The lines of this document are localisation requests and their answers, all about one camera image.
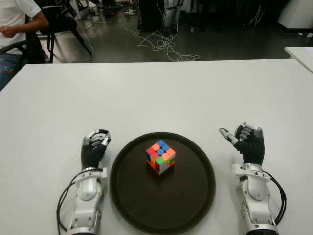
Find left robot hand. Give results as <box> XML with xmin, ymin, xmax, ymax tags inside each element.
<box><xmin>81</xmin><ymin>129</ymin><xmax>112</xmax><ymax>169</ymax></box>

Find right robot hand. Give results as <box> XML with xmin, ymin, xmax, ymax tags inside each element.
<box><xmin>219</xmin><ymin>121</ymin><xmax>266</xmax><ymax>165</ymax></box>

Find multicoloured Rubik's cube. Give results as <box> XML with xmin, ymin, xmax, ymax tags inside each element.
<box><xmin>145</xmin><ymin>139</ymin><xmax>176</xmax><ymax>176</ymax></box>

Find dark brown round plate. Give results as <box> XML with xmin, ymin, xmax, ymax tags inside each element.
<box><xmin>109</xmin><ymin>131</ymin><xmax>216</xmax><ymax>233</ymax></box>

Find white side table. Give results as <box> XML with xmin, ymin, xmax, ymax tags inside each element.
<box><xmin>284</xmin><ymin>47</ymin><xmax>313</xmax><ymax>73</ymax></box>

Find black chair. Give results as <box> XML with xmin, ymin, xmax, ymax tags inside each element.
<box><xmin>24</xmin><ymin>0</ymin><xmax>94</xmax><ymax>64</ymax></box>

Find black folded metal stands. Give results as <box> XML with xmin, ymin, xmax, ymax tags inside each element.
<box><xmin>248</xmin><ymin>1</ymin><xmax>267</xmax><ymax>27</ymax></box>

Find white cabinet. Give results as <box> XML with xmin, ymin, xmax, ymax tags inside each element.
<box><xmin>277</xmin><ymin>0</ymin><xmax>313</xmax><ymax>33</ymax></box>

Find black wheeled cabinet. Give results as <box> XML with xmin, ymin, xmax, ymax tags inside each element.
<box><xmin>139</xmin><ymin>0</ymin><xmax>166</xmax><ymax>32</ymax></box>

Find person in white shirt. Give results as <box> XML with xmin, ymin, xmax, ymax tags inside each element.
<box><xmin>0</xmin><ymin>0</ymin><xmax>49</xmax><ymax>91</ymax></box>

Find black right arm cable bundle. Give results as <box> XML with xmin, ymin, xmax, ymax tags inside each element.
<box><xmin>263</xmin><ymin>171</ymin><xmax>287</xmax><ymax>226</ymax></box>

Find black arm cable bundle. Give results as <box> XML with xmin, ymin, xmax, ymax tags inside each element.
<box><xmin>56</xmin><ymin>171</ymin><xmax>86</xmax><ymax>232</ymax></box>
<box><xmin>263</xmin><ymin>171</ymin><xmax>287</xmax><ymax>226</ymax></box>

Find black left arm cable bundle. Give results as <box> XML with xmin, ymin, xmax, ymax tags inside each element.
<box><xmin>56</xmin><ymin>171</ymin><xmax>86</xmax><ymax>232</ymax></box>

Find thin white cable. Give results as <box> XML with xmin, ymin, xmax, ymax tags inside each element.
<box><xmin>83</xmin><ymin>21</ymin><xmax>107</xmax><ymax>51</ymax></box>

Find tangled white floor cable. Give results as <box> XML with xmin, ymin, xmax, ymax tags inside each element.
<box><xmin>124</xmin><ymin>23</ymin><xmax>201</xmax><ymax>62</ymax></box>

